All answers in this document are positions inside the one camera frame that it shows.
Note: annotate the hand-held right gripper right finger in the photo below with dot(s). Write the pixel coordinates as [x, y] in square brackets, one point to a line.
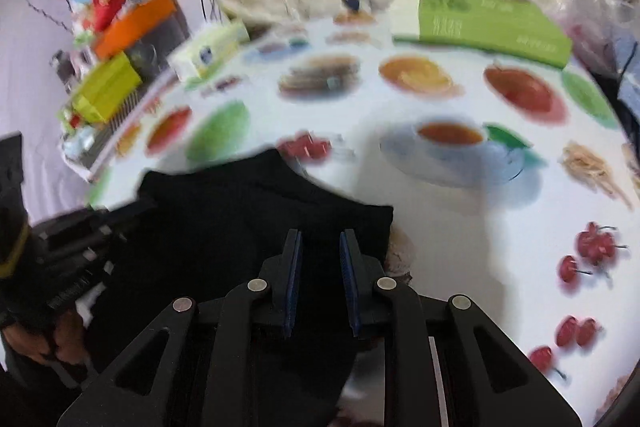
[350, 287]

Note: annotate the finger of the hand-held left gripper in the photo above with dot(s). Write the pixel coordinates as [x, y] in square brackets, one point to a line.
[127, 211]

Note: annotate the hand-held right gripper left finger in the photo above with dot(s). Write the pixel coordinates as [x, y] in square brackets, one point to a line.
[295, 287]

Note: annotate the black pants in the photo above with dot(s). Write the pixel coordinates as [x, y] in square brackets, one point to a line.
[225, 232]

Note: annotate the person's left hand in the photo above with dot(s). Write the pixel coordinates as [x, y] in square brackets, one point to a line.
[65, 339]

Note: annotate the yellow-green box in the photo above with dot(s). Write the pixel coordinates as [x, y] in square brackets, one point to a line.
[102, 89]

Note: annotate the fruit printed tablecloth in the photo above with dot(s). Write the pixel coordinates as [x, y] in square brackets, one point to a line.
[450, 207]

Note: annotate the white tissue pack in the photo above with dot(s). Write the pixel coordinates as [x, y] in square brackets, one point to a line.
[210, 49]

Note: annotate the orange box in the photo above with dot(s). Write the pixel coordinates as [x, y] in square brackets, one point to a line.
[135, 24]

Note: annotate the green flat box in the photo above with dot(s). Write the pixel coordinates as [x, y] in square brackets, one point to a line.
[490, 24]

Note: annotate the clear plastic bag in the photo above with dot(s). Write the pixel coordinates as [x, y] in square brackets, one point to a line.
[597, 22]

